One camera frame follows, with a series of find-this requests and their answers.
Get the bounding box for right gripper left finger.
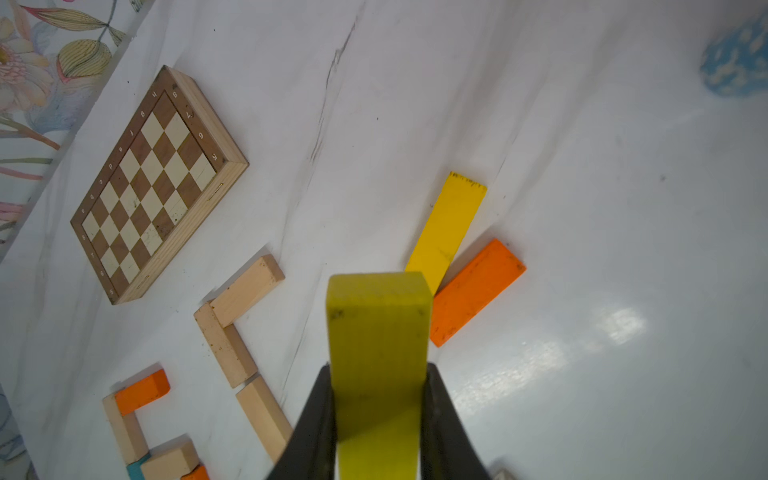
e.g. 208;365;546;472
266;364;337;480

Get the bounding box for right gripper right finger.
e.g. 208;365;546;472
420;363;490;480

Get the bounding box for natural block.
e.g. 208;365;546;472
236;375;293;463
141;440;200;480
211;254;285;328
194;303;258;388
103;394;149;465

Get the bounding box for orange block front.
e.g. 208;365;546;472
180;464;210;480

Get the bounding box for orange block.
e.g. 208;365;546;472
115;369;170;416
180;464;210;480
430;239;527;347

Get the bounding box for yellow-green block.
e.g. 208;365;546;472
326;272;433;479

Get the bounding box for teal wooden block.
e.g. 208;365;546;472
126;453;151;480

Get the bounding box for yellow block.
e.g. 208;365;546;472
405;172;487;295

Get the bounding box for wooden chessboard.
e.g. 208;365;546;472
71;66;249;305

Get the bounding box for small blue white cup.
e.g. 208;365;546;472
699;11;767;97

